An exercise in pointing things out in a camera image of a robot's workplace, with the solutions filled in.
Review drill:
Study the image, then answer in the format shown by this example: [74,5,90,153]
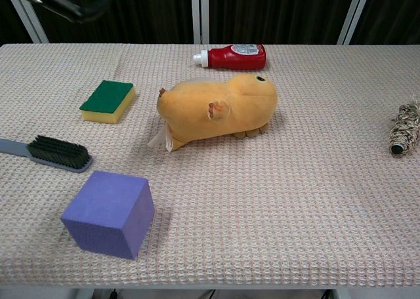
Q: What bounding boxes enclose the upright white frame post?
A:
[191,0,201,45]
[199,0,211,45]

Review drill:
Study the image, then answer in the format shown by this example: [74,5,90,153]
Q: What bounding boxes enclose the black curtain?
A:
[0,0,420,46]

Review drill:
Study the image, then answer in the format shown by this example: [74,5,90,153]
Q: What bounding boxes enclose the purple foam cube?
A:
[60,170,156,260]

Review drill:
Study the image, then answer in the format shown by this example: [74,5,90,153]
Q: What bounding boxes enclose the green and yellow sponge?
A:
[79,79,137,125]

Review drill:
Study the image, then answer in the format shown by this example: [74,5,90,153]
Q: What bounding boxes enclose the beige waffle tablecloth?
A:
[0,43,420,289]

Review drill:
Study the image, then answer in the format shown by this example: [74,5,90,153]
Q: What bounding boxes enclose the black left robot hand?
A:
[9,0,113,24]

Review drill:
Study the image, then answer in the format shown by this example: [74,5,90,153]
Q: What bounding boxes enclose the slanted white frame post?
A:
[337,0,374,46]
[6,0,49,45]

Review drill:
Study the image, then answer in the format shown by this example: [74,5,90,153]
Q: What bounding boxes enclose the red ketchup bottle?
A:
[192,43,267,71]

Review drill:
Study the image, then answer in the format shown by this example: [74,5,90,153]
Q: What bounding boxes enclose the yellow plush toy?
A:
[147,73,279,153]

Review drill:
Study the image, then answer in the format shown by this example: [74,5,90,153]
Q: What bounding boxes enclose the rope-wrapped bundle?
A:
[387,94,420,156]

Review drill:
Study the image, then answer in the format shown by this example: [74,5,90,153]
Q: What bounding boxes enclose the grey brush with black bristles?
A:
[0,134,93,174]

